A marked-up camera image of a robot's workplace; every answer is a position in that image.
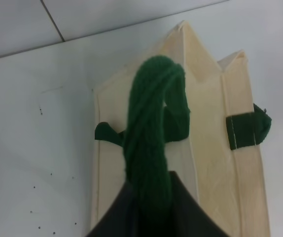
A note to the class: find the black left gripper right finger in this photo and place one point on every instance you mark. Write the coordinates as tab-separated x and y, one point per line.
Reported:
190	220

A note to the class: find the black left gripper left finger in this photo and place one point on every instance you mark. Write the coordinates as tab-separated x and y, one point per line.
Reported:
121	220

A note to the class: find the white linen bag green handles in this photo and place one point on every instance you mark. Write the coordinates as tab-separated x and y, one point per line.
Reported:
227	184

